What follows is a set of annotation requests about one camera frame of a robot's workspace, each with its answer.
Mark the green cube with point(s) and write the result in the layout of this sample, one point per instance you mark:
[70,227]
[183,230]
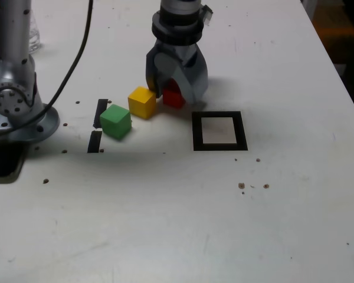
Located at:
[115,123]

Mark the clear plastic bottle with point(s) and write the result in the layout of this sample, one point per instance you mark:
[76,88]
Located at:
[34,35]

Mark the gripper camera mount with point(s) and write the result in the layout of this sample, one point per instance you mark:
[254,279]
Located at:
[206,14]

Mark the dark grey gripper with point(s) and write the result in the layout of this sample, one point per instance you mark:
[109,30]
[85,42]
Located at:
[177,51]

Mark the red cube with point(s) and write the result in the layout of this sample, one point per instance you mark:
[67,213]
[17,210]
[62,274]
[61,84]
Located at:
[172,100]

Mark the yellow cube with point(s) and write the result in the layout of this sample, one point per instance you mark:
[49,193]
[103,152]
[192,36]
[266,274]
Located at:
[141,106]

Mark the black flat device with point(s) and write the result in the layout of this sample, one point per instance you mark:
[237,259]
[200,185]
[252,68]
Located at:
[3,162]

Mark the black tape square outline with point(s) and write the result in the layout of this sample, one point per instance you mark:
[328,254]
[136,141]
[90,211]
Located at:
[196,132]

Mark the black tape strip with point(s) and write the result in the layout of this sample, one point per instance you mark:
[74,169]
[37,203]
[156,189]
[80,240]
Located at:
[94,144]

